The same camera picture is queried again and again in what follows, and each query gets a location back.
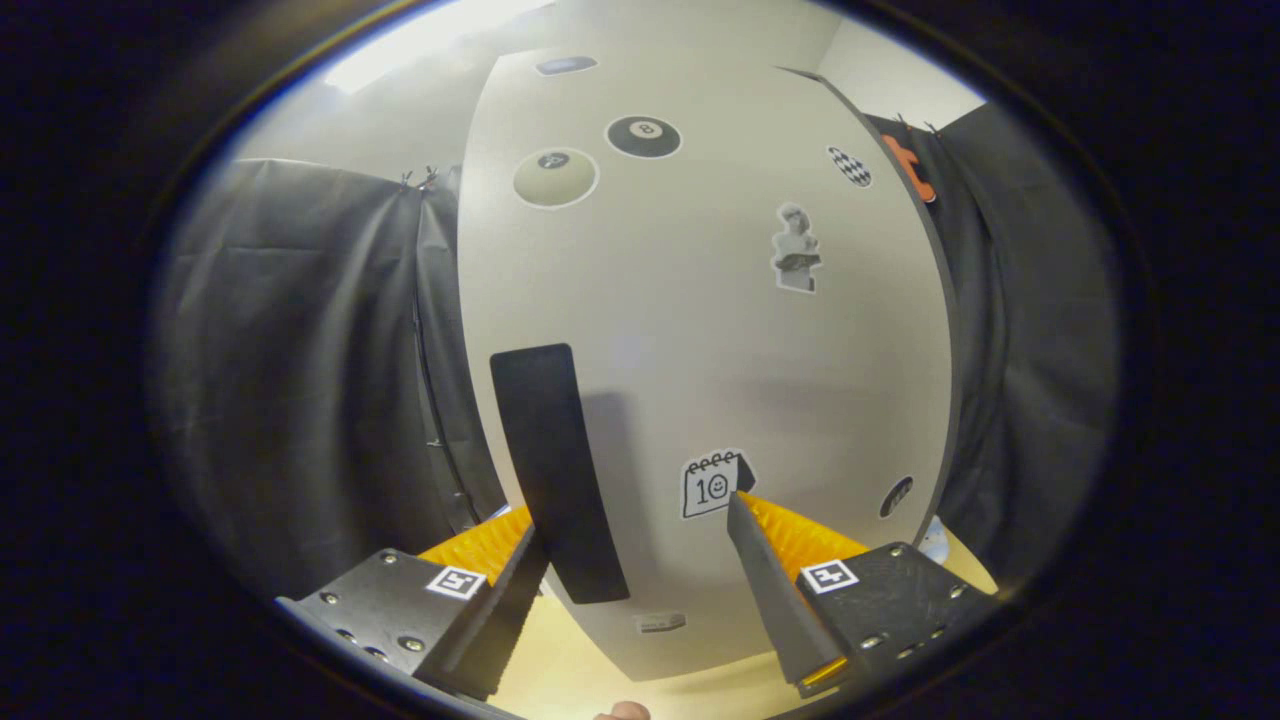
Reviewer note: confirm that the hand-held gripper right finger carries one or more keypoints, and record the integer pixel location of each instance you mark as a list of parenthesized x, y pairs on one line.
[(785, 610)]

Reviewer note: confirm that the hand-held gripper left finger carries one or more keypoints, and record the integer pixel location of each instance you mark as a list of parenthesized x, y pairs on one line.
[(500, 620)]

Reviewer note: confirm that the light grey cabinet door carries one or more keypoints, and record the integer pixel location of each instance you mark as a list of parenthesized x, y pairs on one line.
[(700, 350)]

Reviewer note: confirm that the black backdrop cloth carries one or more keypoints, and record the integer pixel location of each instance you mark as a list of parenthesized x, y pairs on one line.
[(300, 350)]

